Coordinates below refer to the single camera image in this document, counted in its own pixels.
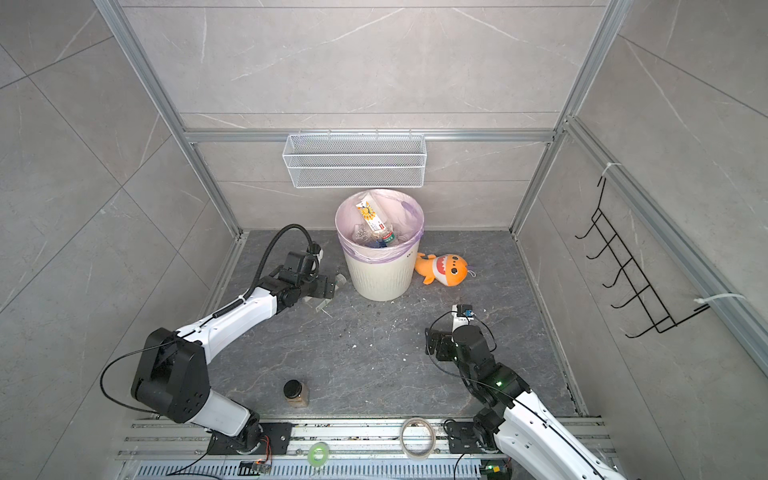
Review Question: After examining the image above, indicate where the flower label bottle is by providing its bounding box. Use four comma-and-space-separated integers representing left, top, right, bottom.
303, 273, 347, 312

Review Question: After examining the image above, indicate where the square clear tea bottle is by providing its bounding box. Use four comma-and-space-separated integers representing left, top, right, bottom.
351, 224, 378, 248

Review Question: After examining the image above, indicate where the tall clear green-cap bottle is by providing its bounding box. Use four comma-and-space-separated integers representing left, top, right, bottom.
355, 192, 396, 248

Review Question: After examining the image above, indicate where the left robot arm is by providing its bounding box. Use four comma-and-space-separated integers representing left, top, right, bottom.
130, 223, 335, 450

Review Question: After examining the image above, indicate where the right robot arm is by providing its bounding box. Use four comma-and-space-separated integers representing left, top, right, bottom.
424, 304, 623, 479

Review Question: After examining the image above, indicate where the cream ribbed waste bin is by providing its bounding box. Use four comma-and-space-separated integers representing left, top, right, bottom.
344, 243, 419, 302

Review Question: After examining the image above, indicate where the pink plastic bin liner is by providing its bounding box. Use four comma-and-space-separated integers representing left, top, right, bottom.
334, 189, 425, 264

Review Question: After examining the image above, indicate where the orange shark plush toy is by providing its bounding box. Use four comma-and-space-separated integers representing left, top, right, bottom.
414, 252, 474, 287

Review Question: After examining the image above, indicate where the brown jar black lid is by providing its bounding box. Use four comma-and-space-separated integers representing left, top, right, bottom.
283, 379, 309, 408

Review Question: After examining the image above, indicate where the roll of clear tape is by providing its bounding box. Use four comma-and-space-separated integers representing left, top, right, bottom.
398, 417, 437, 461

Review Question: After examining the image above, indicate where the green tape roll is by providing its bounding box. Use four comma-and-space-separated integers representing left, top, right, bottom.
307, 442, 330, 469

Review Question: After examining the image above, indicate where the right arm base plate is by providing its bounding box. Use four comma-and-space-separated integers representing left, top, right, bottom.
442, 418, 498, 454

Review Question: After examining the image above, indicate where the white wire mesh basket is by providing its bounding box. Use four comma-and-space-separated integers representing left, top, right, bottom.
282, 133, 428, 189

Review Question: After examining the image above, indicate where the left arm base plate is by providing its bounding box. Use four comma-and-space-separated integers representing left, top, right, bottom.
207, 422, 293, 455

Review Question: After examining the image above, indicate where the black wire hook rack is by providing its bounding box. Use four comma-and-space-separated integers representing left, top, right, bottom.
575, 177, 710, 339

